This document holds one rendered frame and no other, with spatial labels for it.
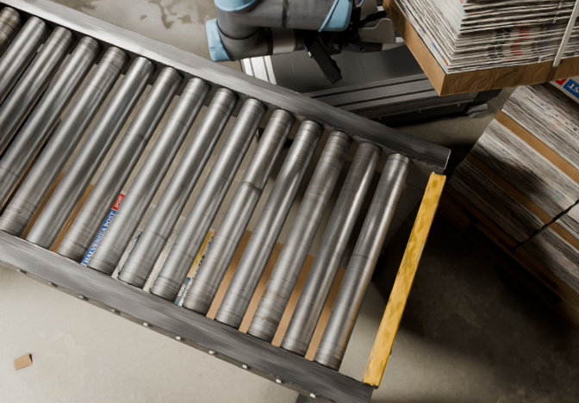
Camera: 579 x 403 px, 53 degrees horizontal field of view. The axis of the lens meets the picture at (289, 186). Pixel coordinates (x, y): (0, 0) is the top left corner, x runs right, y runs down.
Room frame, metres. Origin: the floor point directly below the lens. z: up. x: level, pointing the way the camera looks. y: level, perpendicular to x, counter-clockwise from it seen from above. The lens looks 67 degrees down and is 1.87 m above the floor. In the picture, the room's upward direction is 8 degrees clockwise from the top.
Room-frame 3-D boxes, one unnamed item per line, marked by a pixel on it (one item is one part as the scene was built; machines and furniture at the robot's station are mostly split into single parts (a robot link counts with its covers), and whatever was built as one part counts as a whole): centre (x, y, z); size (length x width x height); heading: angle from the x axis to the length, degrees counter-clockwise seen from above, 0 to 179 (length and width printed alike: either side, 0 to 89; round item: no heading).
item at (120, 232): (0.45, 0.28, 0.77); 0.47 x 0.05 x 0.05; 165
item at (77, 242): (0.46, 0.34, 0.77); 0.47 x 0.05 x 0.05; 165
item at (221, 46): (0.63, 0.12, 1.00); 0.11 x 0.08 x 0.09; 108
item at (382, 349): (0.30, -0.24, 0.81); 0.43 x 0.03 x 0.02; 165
